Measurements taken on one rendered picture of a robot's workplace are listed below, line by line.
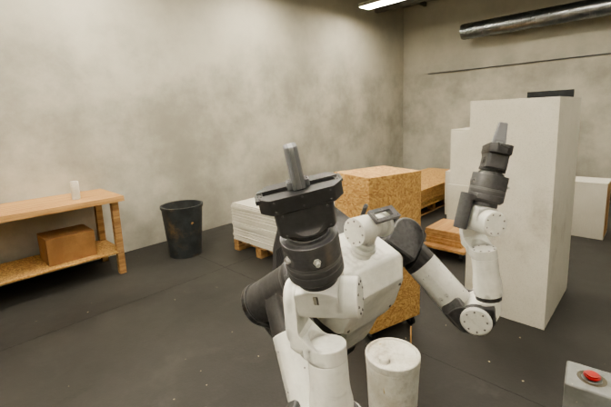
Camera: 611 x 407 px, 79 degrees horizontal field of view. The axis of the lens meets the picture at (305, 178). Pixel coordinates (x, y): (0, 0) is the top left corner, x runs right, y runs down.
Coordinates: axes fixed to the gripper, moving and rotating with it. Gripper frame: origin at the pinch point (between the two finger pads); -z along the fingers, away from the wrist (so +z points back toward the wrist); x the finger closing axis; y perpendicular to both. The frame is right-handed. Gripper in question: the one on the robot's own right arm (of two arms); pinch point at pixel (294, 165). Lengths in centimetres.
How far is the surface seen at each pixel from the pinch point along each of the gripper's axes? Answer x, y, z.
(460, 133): 246, -375, 151
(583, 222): 372, -308, 284
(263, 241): -30, -341, 213
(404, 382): 39, -82, 163
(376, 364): 28, -91, 155
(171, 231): -136, -374, 187
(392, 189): 79, -181, 103
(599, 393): 67, -8, 86
